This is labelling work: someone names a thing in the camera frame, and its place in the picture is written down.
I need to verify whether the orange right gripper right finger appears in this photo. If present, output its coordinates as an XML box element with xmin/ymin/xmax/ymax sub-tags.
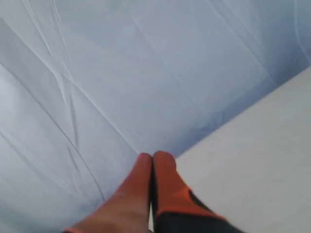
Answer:
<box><xmin>152</xmin><ymin>151</ymin><xmax>235</xmax><ymax>233</ymax></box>

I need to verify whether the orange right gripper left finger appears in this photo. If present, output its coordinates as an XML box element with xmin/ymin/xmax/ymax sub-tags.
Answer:
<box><xmin>63</xmin><ymin>153</ymin><xmax>152</xmax><ymax>233</ymax></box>

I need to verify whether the pale blue backdrop cloth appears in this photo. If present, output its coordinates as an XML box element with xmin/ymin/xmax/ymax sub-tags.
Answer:
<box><xmin>0</xmin><ymin>0</ymin><xmax>311</xmax><ymax>233</ymax></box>

